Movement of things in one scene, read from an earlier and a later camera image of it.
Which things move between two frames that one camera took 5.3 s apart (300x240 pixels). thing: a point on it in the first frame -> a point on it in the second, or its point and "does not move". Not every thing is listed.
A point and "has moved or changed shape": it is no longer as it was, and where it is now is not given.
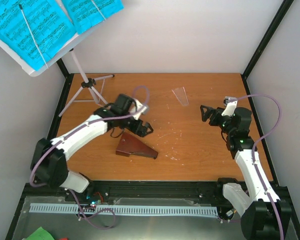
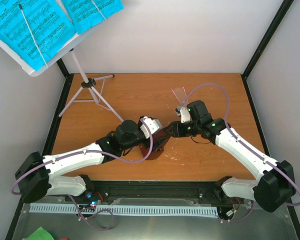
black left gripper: [141, 133] -> [147, 145]
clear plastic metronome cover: [180, 93] does not move
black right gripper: [210, 110] -> [176, 130]
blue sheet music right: [87, 14] does not move
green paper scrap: [41, 234] does not move
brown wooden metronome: [128, 145] has moved or changed shape
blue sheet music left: [33, 29] does not move
